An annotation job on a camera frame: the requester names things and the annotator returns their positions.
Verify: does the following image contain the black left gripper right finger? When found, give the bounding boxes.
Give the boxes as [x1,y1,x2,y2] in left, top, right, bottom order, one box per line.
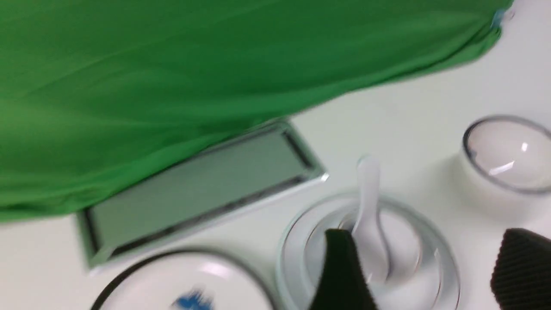
[490,228,551,310]

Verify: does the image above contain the metal rectangular tray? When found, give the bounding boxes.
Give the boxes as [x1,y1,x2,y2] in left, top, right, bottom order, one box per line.
[75,120,329,270]

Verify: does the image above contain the blue binder clip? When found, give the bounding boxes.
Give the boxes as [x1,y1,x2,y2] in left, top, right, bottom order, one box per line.
[490,8,515,29]

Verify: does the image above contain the green backdrop cloth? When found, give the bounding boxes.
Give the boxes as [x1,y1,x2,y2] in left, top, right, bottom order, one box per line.
[0,0,512,223]

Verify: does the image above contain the plain white spoon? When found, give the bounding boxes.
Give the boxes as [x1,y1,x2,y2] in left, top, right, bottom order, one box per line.
[352,155,390,284]

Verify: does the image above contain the pale blue plain plate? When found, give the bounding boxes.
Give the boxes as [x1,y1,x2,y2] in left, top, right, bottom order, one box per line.
[275,192,461,310]

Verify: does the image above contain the black-rimmed small bowl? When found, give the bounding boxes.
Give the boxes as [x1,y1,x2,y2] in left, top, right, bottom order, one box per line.
[458,115,551,217]

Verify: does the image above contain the black-rimmed illustrated plate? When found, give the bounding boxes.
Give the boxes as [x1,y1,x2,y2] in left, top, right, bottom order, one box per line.
[91,248,277,310]

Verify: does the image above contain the pale blue shallow bowl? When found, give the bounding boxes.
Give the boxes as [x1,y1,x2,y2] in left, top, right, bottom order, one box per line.
[303,204,443,310]

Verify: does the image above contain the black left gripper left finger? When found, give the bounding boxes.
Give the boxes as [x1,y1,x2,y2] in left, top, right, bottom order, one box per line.
[309,228,378,310]

